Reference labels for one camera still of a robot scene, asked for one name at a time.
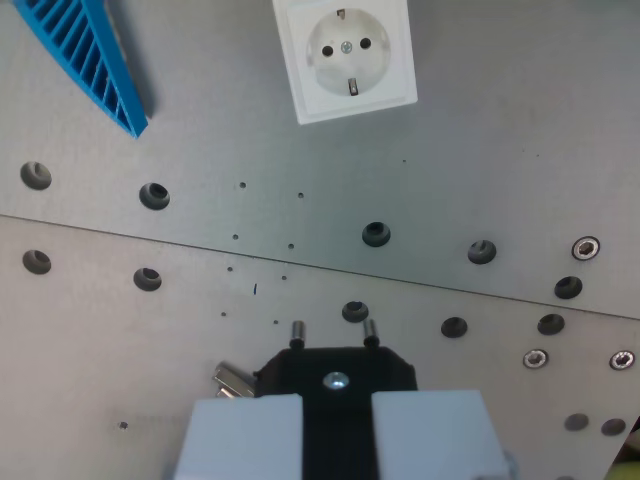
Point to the blue ribbed plastic part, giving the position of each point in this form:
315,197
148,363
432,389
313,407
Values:
95,65

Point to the white wall socket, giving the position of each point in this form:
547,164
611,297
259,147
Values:
350,60

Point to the black power plug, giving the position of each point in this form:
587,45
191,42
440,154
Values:
300,370

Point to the silver metal block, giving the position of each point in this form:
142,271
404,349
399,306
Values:
232,381

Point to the silver hex socket screw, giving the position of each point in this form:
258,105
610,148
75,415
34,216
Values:
622,360
586,247
535,358

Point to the yellow-green object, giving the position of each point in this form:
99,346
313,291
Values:
629,457

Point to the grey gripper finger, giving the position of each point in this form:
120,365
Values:
240,440
430,435

